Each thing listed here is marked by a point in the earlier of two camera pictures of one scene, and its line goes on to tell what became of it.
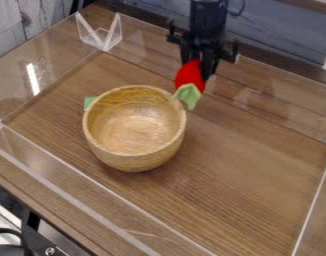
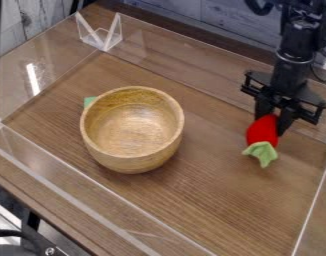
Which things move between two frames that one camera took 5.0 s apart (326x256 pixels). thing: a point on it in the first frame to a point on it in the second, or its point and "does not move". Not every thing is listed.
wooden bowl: x=133 y=126 does not move
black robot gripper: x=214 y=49 to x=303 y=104
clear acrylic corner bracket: x=101 y=38 does not move
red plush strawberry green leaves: x=188 y=82 to x=262 y=138
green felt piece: x=88 y=100 does not move
